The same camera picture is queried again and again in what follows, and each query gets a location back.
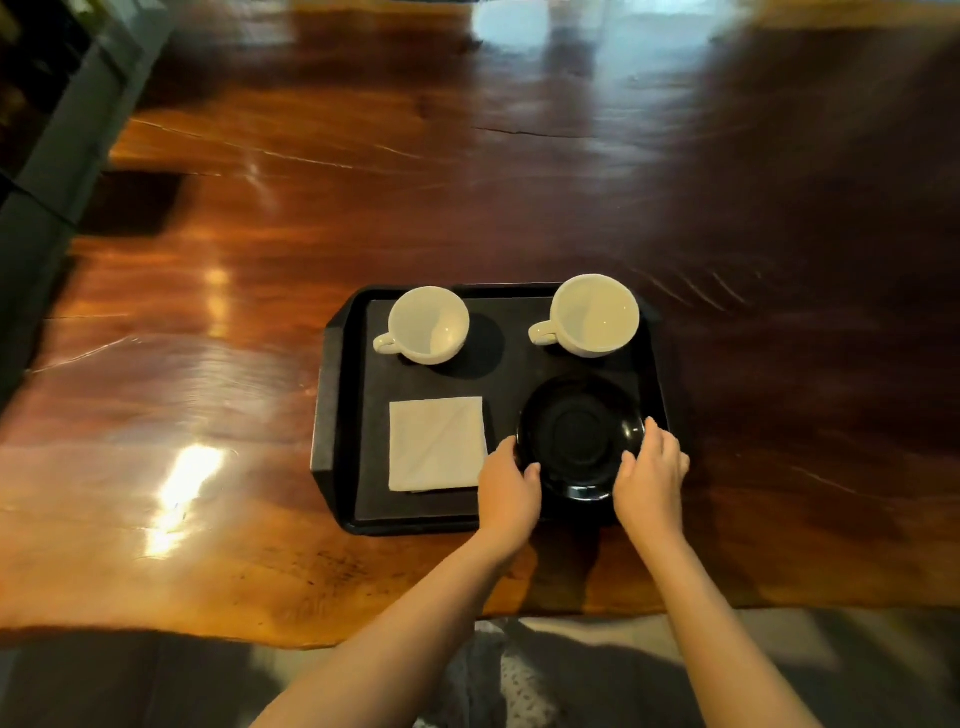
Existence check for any person's right hand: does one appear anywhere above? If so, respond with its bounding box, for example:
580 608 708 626
612 417 691 552

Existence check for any person's left hand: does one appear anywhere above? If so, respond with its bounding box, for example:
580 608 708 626
476 435 543 562

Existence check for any black saucer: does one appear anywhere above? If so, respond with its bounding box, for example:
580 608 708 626
515 375 648 504

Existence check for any person's left forearm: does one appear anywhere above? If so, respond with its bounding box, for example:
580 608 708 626
251 534 511 728

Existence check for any person's right forearm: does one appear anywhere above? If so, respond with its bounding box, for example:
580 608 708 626
630 528 822 728

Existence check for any white paper napkin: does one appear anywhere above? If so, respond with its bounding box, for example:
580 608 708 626
388 396 489 494

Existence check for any black plastic tray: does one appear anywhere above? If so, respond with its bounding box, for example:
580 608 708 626
310 282 671 537

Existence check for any white ceramic cup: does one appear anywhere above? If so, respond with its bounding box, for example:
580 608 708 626
372 285 471 366
528 273 642 359

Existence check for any grey patterned clothing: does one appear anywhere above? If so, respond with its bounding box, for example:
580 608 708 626
414 619 706 728

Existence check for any dark grey cabinet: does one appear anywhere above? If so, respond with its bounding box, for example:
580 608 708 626
0 0 181 410

